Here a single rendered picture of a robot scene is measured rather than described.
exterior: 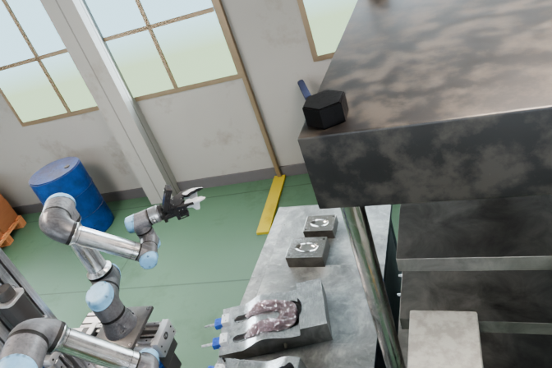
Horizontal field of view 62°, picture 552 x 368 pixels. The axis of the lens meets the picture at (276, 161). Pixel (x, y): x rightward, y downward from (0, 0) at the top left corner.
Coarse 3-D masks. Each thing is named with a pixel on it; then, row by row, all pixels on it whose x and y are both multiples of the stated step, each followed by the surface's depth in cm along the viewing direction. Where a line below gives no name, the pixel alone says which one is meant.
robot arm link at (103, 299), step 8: (96, 288) 197; (104, 288) 196; (112, 288) 197; (88, 296) 195; (96, 296) 194; (104, 296) 193; (112, 296) 195; (88, 304) 193; (96, 304) 191; (104, 304) 193; (112, 304) 195; (120, 304) 200; (96, 312) 194; (104, 312) 194; (112, 312) 196; (120, 312) 199; (104, 320) 196
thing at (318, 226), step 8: (312, 216) 261; (320, 216) 259; (328, 216) 257; (336, 216) 256; (312, 224) 257; (320, 224) 256; (328, 224) 251; (336, 224) 255; (304, 232) 253; (312, 232) 251; (320, 232) 250; (328, 232) 248
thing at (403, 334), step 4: (400, 300) 205; (400, 324) 194; (400, 328) 193; (400, 332) 191; (404, 332) 190; (408, 332) 190; (400, 336) 189; (404, 336) 189; (408, 336) 188; (400, 340) 188; (404, 340) 187; (400, 344) 186; (404, 344) 186; (404, 348) 184; (404, 352) 183; (404, 356) 181; (404, 360) 180
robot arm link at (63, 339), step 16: (32, 320) 136; (48, 320) 140; (48, 336) 136; (64, 336) 140; (80, 336) 144; (48, 352) 140; (64, 352) 141; (80, 352) 143; (96, 352) 145; (112, 352) 147; (128, 352) 151; (144, 352) 157
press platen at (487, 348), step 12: (480, 336) 152; (492, 336) 151; (504, 336) 149; (516, 336) 148; (528, 336) 147; (540, 336) 146; (492, 348) 147; (504, 348) 146; (516, 348) 145; (528, 348) 144; (540, 348) 143; (492, 360) 144; (504, 360) 143; (516, 360) 142; (528, 360) 141; (540, 360) 140
